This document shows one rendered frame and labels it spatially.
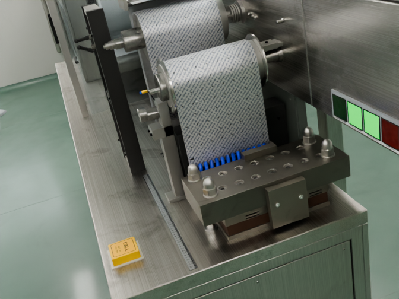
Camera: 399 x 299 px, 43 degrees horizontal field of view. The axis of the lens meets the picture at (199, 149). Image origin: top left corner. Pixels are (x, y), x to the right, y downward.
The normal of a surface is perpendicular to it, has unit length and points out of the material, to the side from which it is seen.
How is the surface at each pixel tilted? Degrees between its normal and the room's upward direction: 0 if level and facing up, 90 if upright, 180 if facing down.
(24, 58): 90
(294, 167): 0
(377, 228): 0
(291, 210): 90
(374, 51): 90
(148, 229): 0
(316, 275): 90
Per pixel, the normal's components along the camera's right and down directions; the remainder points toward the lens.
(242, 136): 0.30, 0.36
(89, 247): -0.18, -0.88
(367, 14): -0.93, 0.29
